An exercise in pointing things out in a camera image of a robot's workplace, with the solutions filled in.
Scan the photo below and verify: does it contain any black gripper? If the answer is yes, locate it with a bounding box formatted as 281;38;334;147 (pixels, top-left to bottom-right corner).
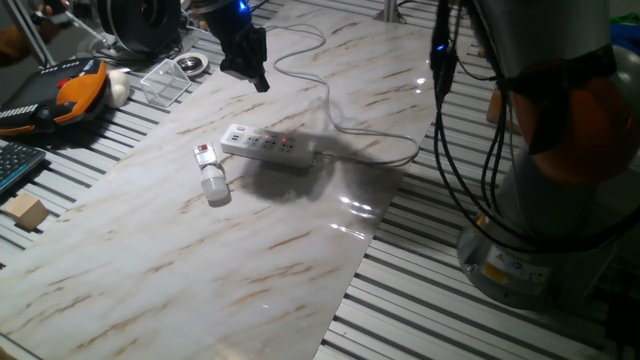
204;0;271;94

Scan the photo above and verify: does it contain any black keyboard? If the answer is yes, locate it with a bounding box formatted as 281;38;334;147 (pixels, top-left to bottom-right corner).
0;142;47;196

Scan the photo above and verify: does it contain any white round toy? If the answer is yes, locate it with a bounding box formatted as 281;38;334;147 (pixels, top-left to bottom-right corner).
104;69;132;110

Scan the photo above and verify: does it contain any large black spool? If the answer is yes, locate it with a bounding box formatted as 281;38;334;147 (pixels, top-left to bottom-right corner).
96;0;182;56

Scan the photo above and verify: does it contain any small white plug adapter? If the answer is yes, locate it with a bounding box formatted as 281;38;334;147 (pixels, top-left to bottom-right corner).
193;142;231;204

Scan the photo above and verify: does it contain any white power strip cable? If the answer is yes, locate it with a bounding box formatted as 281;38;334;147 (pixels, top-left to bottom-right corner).
264;22;421;168

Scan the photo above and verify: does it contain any clear plastic box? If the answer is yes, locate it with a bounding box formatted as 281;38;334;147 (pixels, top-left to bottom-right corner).
140;58;192;109

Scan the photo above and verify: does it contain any slanted aluminium bar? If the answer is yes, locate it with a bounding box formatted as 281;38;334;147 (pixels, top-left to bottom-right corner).
4;0;56;67

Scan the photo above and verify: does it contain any round metal tape roll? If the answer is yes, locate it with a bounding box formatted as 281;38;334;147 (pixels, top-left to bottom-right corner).
173;52;210;78

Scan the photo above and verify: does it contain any orange black teach pendant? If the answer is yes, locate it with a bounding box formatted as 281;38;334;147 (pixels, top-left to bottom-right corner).
0;57;110;137

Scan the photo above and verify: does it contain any white power strip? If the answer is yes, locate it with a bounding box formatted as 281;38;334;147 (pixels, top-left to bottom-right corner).
219;123;317;170

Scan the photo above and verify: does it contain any aluminium post with base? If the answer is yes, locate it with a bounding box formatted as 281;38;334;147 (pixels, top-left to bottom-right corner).
374;0;406;24

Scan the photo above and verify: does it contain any forearm in brown sleeve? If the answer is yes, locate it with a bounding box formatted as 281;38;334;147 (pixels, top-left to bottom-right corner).
0;24;36;67

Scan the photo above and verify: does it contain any blue bag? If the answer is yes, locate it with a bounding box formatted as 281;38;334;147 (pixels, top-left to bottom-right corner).
607;22;640;54

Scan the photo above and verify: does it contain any marble pattern mat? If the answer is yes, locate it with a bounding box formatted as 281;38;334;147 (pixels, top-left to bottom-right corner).
0;0;436;360

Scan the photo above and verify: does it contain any tan wooden block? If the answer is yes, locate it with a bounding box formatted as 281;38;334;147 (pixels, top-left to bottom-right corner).
2;192;50;232

